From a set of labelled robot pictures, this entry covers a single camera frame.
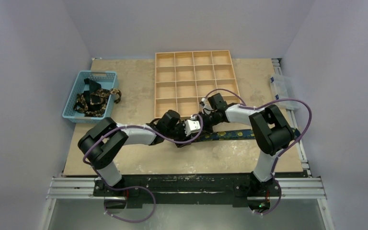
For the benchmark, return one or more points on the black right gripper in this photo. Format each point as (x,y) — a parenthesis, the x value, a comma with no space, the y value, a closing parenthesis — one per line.
(206,120)

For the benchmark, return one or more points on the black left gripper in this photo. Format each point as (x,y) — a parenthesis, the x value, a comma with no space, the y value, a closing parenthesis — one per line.
(181,125)

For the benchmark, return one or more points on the blue floral tie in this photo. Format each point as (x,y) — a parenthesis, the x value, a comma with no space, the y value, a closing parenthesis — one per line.
(208,134)

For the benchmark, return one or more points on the wooden compartment tray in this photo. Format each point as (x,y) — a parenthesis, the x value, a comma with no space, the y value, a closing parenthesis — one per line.
(183,78)

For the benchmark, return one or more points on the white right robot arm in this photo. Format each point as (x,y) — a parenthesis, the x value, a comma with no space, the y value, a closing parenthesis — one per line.
(271,130)

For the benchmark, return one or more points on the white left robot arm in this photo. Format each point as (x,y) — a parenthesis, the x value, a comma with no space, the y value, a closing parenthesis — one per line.
(101,144)

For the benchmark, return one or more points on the leopard print tie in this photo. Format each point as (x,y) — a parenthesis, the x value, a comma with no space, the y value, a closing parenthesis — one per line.
(96,110)

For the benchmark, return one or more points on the blue plastic basket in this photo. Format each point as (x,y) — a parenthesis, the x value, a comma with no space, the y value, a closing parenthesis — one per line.
(107,80)

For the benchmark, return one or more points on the clear plastic box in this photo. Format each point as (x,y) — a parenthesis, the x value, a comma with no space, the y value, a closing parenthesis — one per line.
(281,88)

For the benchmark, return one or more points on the black tie in basket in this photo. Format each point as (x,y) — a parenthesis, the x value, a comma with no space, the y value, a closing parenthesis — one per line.
(91,95)

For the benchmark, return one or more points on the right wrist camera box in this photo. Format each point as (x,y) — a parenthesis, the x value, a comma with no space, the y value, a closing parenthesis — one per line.
(204,102)

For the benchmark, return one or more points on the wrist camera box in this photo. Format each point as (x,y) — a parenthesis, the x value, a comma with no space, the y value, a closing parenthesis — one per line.
(192,125)
(204,102)

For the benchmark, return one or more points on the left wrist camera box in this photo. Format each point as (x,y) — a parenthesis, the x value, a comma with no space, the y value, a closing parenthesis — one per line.
(192,125)

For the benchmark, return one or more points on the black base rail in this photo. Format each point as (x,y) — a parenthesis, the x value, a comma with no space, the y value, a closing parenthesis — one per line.
(235,189)

